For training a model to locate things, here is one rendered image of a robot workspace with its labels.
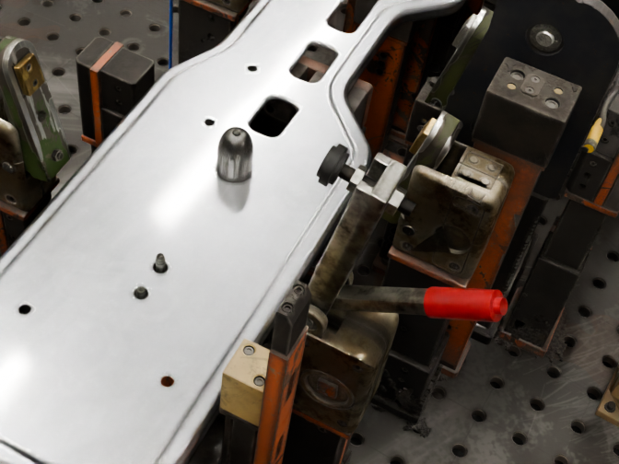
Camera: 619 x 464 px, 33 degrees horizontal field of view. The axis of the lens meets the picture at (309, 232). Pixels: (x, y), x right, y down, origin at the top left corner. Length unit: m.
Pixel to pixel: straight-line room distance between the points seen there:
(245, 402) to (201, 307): 0.12
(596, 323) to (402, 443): 0.30
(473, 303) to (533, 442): 0.49
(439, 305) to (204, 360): 0.20
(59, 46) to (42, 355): 0.74
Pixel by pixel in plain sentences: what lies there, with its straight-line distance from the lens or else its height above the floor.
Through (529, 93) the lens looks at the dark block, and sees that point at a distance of 0.89.
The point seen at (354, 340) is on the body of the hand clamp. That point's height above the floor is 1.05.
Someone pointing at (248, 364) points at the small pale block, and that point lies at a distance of 0.75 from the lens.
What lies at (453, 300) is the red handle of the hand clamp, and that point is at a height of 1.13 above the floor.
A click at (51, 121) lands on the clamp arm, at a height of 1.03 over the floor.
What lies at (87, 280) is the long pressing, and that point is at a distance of 0.87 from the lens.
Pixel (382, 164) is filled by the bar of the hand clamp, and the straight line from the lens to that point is 0.67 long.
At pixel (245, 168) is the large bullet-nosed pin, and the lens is 0.92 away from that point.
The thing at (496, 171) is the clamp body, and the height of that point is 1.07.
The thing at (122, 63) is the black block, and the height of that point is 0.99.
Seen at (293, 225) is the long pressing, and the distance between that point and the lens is 0.90.
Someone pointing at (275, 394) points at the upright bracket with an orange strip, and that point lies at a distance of 0.69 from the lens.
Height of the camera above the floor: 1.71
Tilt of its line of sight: 52 degrees down
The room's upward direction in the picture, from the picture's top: 10 degrees clockwise
